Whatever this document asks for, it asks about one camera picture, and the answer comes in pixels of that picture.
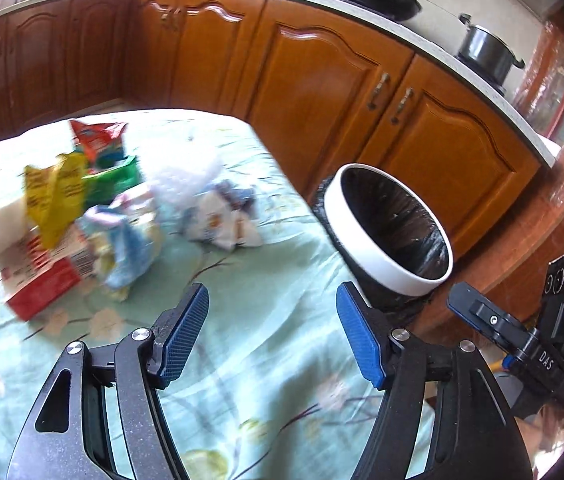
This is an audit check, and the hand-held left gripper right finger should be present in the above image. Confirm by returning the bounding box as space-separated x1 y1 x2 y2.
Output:
336 281 535 480

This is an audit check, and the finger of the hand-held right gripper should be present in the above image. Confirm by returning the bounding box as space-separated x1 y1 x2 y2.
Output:
446 282 537 356

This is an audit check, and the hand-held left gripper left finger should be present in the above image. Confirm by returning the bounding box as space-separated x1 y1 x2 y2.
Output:
6 282 211 480

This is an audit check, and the white rimmed trash bin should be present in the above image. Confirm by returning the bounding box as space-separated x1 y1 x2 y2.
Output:
312 162 455 311

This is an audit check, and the white foam fruit net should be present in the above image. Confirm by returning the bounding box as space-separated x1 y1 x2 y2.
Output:
149 152 225 211

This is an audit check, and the red white milk carton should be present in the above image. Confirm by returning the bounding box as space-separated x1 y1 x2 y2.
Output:
0 222 98 322

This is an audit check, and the crushed green can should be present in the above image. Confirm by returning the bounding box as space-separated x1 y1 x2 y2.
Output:
82 152 141 206

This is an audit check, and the red snack bag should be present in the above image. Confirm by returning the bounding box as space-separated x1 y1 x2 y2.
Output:
68 119 129 161

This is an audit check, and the floral green tablecloth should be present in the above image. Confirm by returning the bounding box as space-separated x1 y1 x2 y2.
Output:
0 108 435 480

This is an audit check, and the blue white crumpled wrapper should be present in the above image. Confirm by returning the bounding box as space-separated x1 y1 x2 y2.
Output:
79 187 165 301

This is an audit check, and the crumpled printed paper wrapper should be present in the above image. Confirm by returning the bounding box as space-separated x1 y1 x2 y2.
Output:
182 180 265 251

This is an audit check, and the yellow snack bag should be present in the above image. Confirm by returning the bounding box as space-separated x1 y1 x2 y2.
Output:
22 152 88 251

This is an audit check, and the plastic-covered red furniture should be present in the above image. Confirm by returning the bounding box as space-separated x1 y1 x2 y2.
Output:
512 5 564 161

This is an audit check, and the dark steel cooking pot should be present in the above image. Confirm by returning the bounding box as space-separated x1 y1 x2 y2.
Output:
456 12 526 86

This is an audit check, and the wooden lower kitchen cabinet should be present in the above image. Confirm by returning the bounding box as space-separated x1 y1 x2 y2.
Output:
0 0 557 286

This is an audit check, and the light kitchen countertop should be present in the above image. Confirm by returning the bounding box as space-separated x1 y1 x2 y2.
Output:
0 0 562 171

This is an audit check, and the metal cabinet door handle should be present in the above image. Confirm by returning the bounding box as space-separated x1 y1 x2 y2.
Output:
369 72 391 109
391 87 415 126

